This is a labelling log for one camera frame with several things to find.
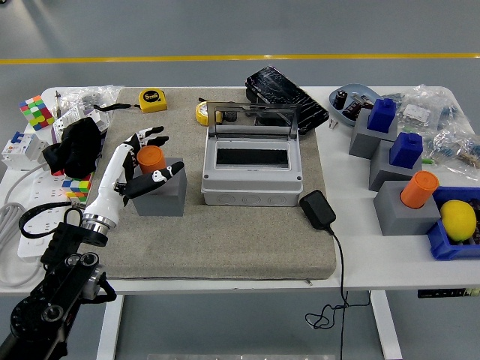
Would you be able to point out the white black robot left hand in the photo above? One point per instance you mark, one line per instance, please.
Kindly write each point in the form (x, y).
(108, 180)

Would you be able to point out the grey enclosure box clear lid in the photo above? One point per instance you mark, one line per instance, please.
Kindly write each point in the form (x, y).
(251, 182)

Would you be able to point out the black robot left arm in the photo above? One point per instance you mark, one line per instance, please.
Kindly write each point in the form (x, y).
(63, 277)

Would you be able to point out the small colourful puzzle cube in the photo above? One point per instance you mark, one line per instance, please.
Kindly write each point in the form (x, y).
(78, 187)

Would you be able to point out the black cloth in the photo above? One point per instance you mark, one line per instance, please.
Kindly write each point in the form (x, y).
(75, 146)

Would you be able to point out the grey cube holder round hole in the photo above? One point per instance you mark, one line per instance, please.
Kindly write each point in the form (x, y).
(161, 204)

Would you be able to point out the white power strip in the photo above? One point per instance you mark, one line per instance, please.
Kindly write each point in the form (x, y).
(41, 195)

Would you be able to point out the yellow square tape measure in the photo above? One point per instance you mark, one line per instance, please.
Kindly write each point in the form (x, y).
(152, 101)

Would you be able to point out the white circuit breaker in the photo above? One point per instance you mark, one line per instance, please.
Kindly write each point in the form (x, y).
(22, 150)

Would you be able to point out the thin screwdriver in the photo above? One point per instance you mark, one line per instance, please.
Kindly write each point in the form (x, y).
(57, 103)

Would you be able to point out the large colourful puzzle cube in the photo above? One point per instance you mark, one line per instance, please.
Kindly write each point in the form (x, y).
(36, 112)

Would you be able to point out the yellow round tape measure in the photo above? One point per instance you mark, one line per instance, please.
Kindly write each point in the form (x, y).
(201, 112)

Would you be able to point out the grey-brown mat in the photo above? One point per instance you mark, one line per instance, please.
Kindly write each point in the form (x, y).
(225, 243)

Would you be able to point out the white table leg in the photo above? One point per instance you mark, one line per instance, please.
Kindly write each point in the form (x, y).
(386, 326)
(110, 330)

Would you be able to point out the black marbled tray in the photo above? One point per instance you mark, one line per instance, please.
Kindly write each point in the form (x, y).
(285, 90)

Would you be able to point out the black power adapter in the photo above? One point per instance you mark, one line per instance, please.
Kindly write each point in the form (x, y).
(318, 210)

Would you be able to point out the dark brown capacitor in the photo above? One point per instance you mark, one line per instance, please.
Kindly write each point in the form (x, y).
(352, 109)

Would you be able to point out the grey block holder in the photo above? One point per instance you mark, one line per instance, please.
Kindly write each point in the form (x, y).
(382, 172)
(362, 140)
(397, 219)

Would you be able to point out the silver metal part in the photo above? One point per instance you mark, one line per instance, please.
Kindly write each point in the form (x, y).
(363, 100)

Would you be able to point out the blue-grey oval dish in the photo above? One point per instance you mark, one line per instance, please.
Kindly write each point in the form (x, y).
(360, 89)

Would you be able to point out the blue block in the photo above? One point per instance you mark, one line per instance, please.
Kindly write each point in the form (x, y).
(381, 116)
(405, 152)

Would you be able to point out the small green part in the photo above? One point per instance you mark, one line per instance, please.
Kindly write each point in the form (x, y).
(427, 161)

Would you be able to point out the blue plastic bin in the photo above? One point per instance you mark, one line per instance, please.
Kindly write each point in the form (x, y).
(446, 247)

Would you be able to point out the yellow lemon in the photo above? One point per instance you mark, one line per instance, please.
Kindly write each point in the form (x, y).
(457, 219)

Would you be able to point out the black table control panel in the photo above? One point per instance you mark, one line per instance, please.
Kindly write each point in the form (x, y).
(442, 293)

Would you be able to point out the black plastic bracket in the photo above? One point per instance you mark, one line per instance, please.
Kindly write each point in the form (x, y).
(252, 95)

